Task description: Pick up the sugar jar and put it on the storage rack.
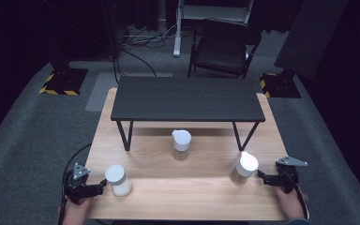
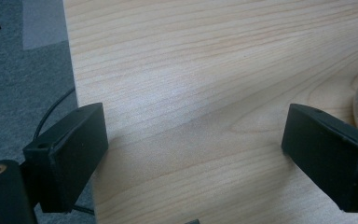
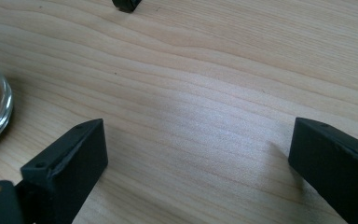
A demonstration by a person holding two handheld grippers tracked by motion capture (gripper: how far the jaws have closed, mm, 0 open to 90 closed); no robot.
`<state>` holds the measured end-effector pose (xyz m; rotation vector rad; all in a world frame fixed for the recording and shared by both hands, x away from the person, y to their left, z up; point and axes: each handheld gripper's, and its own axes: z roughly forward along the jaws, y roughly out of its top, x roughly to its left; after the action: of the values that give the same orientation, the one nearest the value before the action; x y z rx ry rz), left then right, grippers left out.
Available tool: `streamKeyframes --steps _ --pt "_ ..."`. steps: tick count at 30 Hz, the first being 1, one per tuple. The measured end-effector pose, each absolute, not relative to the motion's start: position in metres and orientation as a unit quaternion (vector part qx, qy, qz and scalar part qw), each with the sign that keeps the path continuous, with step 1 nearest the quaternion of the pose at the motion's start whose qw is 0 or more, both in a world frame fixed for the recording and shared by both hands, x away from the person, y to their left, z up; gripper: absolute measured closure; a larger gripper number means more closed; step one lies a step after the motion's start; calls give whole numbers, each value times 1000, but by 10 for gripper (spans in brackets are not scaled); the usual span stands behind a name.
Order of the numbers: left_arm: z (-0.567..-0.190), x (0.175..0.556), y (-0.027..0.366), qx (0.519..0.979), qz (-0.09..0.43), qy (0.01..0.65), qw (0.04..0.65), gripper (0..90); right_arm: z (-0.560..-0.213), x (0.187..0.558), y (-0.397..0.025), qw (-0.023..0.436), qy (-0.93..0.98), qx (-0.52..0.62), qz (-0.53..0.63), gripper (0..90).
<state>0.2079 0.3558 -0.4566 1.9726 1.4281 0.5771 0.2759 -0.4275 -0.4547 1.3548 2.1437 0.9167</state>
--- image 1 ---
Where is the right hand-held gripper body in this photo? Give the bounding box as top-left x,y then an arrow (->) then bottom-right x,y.
275,156 -> 309,195

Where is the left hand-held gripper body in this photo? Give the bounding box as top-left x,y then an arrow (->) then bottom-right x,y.
63,162 -> 92,204

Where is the spice jar with white powder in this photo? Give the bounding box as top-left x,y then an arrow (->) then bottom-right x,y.
104,164 -> 134,197

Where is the spice jar with brown powder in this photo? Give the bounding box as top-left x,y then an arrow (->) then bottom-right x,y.
230,151 -> 260,186

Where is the person's right hand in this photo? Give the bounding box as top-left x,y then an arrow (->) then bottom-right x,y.
273,186 -> 310,221

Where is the person's left hand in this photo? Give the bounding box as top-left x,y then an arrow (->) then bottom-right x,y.
57,196 -> 92,225

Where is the person's right sleeve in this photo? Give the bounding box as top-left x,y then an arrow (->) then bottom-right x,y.
289,217 -> 310,225

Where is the black yellow striped stand base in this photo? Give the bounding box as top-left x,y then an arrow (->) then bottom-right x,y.
260,72 -> 302,99
38,67 -> 89,97

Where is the spice jar with tan powder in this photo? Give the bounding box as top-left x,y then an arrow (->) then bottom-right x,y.
171,128 -> 192,161

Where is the black low shelf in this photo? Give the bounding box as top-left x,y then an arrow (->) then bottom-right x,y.
110,75 -> 266,152

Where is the black folding chair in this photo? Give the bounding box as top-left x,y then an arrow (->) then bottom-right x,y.
187,18 -> 263,79

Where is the dark tilted panel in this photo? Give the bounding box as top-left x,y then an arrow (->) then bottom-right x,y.
274,0 -> 350,80

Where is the black stand pole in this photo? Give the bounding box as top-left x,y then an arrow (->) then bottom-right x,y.
101,0 -> 122,61

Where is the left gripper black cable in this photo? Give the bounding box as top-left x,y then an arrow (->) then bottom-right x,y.
57,142 -> 93,225

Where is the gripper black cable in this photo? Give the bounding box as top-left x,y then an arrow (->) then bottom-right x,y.
57,142 -> 93,225
284,170 -> 310,220

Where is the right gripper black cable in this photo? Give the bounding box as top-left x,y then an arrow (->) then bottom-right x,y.
284,170 -> 310,220

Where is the black floor cable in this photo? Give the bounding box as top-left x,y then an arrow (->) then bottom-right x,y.
118,48 -> 158,78

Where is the bundle of floor cables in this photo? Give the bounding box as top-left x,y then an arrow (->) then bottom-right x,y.
123,22 -> 180,50

